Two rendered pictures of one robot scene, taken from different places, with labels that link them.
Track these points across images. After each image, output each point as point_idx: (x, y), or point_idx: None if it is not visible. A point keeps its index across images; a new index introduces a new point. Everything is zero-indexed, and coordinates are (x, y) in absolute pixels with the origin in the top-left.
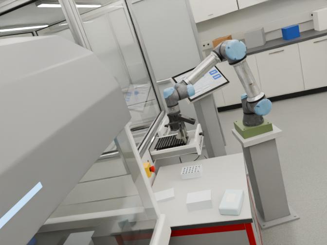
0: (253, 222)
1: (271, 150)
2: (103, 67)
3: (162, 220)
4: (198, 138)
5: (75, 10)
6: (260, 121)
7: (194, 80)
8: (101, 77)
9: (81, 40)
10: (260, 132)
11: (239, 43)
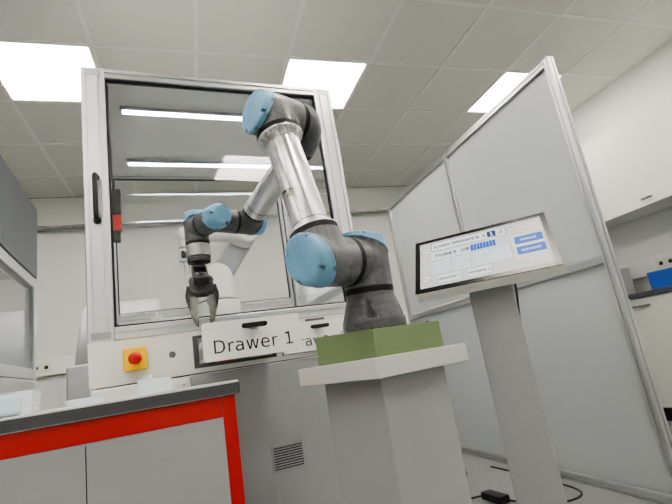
0: None
1: (374, 434)
2: None
3: None
4: (232, 330)
5: (96, 100)
6: (360, 320)
7: (253, 201)
8: None
9: (82, 133)
10: (347, 356)
11: (256, 92)
